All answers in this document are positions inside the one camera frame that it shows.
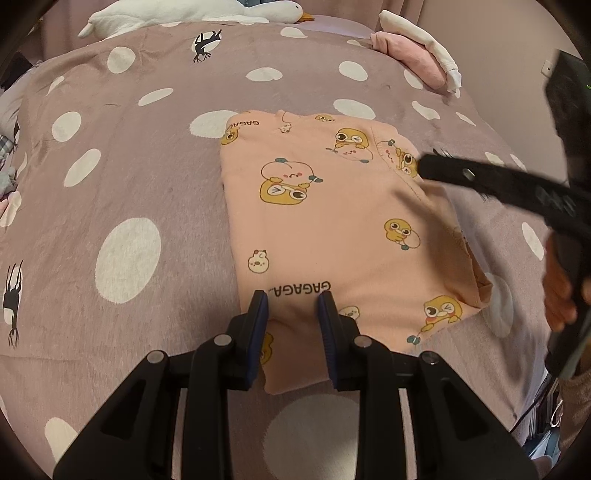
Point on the person's right hand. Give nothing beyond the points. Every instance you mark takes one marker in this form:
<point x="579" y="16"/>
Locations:
<point x="560" y="310"/>

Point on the mauve polka dot bedspread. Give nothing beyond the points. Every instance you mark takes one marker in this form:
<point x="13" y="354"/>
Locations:
<point x="117" y="240"/>

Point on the folded white garment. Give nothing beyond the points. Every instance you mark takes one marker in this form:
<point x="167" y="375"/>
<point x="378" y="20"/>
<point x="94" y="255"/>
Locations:
<point x="396" y="24"/>

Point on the white goose plush toy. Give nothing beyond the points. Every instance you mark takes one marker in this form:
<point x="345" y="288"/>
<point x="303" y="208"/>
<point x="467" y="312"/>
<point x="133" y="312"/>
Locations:
<point x="126" y="16"/>

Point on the pink cartoon print shirt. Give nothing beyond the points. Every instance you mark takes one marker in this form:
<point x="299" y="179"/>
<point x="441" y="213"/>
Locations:
<point x="334" y="203"/>

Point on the white wall power strip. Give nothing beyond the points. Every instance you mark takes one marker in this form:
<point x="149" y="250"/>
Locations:
<point x="547" y="68"/>

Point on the folded pink garment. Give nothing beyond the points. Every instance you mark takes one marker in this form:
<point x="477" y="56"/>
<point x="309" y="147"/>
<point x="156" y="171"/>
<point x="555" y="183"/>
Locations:
<point x="413" y="55"/>

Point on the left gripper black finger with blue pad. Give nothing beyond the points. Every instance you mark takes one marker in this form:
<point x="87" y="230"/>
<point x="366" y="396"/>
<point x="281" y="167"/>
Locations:
<point x="131" y="436"/>
<point x="455" y="435"/>

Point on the grey garment pile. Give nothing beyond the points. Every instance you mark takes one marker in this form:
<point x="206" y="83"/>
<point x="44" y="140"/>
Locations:
<point x="8" y="177"/>

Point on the plaid grey cloth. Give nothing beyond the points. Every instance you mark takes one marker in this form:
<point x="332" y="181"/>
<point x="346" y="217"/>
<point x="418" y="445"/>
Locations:
<point x="6" y="147"/>

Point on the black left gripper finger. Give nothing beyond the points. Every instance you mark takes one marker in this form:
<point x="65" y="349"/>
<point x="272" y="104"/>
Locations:
<point x="512" y="187"/>

